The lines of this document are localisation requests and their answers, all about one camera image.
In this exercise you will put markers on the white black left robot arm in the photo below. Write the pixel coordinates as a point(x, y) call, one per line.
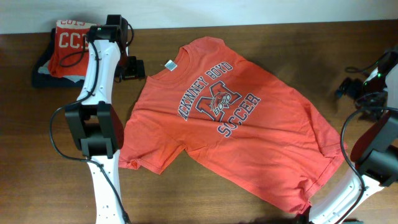
point(96, 129)

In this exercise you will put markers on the folded red soccer shirt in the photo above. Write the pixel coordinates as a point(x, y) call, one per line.
point(69, 42)

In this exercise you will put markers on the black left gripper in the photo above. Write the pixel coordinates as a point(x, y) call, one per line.
point(137, 70)

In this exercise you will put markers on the folded light blue shirt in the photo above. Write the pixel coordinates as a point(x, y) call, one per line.
point(43, 70)

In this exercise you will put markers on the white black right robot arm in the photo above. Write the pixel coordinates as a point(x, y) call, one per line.
point(373, 159)

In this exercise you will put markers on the folded navy blue shirt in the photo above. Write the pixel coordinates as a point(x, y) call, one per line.
point(42, 80)

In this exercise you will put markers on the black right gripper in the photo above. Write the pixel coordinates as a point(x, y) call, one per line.
point(351, 92)

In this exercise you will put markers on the red McKinney Boyd t-shirt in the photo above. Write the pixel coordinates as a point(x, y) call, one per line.
point(235, 119)

